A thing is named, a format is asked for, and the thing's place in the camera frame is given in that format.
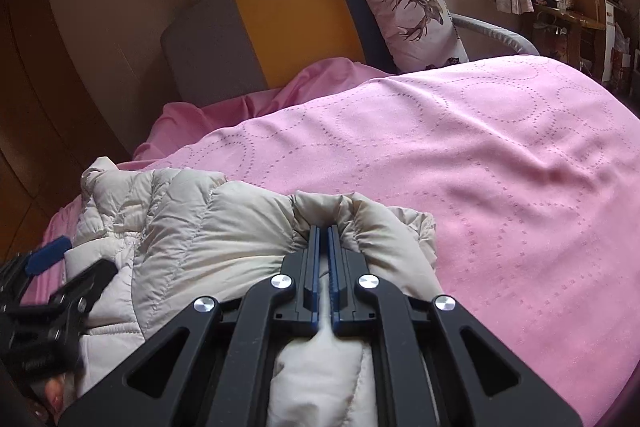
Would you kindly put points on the white deer print pillow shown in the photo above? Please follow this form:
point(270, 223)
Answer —
point(405, 7)

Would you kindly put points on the person's left hand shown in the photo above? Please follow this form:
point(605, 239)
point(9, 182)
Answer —
point(54, 399)

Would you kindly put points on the beige puffer jacket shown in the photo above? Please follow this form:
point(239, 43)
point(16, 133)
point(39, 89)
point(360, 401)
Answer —
point(200, 227)

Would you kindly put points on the white cabinet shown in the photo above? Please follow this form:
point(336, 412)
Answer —
point(614, 42)

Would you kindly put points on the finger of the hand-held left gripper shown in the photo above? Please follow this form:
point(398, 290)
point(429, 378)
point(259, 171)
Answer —
point(85, 284)
point(47, 253)

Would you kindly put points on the grey curved rail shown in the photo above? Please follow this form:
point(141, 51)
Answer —
point(492, 32)

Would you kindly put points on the grey yellow blue headboard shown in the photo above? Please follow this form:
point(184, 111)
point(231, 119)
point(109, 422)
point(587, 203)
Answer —
point(285, 27)

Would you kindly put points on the wooden desk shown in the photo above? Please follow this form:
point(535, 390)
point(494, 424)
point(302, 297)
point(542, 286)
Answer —
point(570, 17)

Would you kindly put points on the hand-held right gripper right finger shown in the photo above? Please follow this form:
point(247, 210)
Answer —
point(334, 277)

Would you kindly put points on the pink bed sheet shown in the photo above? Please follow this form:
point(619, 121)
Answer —
point(240, 107)

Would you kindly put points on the wooden wardrobe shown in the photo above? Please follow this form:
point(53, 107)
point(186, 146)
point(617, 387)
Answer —
point(30, 107)

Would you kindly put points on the pink dotted blanket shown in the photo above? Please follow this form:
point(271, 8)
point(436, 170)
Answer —
point(475, 157)

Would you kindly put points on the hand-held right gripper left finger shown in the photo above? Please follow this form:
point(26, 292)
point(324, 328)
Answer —
point(314, 277)

